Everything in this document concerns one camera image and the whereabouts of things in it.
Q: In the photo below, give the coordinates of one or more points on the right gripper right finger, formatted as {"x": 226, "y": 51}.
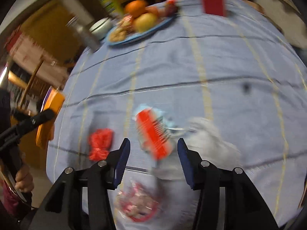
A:
{"x": 228, "y": 199}

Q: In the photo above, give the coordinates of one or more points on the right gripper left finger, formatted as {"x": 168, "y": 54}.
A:
{"x": 79, "y": 198}

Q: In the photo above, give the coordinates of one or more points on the clear pink pastry wrapper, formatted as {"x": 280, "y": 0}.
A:
{"x": 136, "y": 202}

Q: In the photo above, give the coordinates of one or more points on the red mesh net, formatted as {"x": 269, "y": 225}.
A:
{"x": 100, "y": 142}

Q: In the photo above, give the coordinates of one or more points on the white tissue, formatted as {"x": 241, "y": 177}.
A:
{"x": 203, "y": 137}

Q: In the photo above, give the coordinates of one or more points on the red orange snack wrapper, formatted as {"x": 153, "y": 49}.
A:
{"x": 153, "y": 135}

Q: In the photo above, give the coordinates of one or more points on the person left hand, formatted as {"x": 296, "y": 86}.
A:
{"x": 24, "y": 180}

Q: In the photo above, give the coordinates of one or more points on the blue striped tablecloth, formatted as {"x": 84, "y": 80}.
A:
{"x": 237, "y": 70}

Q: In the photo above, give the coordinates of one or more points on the white bowl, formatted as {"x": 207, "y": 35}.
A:
{"x": 101, "y": 28}

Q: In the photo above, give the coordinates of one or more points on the yellow apple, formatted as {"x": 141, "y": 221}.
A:
{"x": 145, "y": 22}

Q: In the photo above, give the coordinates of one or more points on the orange fruit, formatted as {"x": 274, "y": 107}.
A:
{"x": 136, "y": 8}

